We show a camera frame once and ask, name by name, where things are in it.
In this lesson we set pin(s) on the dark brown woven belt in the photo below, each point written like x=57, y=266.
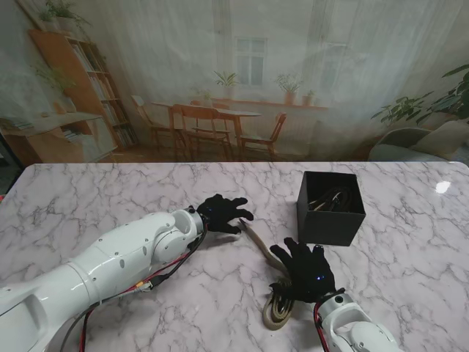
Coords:
x=337, y=199

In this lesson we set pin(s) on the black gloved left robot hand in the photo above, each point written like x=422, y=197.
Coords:
x=223, y=214

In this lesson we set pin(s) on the beige woven belt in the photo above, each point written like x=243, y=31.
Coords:
x=275, y=311

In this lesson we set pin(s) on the black belt storage box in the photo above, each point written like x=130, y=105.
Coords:
x=329, y=227

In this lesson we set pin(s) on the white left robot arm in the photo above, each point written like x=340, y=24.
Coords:
x=95, y=271

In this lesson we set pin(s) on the printed room backdrop cloth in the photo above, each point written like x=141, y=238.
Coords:
x=234, y=73

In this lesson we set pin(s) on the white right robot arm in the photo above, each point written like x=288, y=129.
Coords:
x=351, y=326

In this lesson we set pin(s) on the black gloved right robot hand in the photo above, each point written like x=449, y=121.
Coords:
x=308, y=271

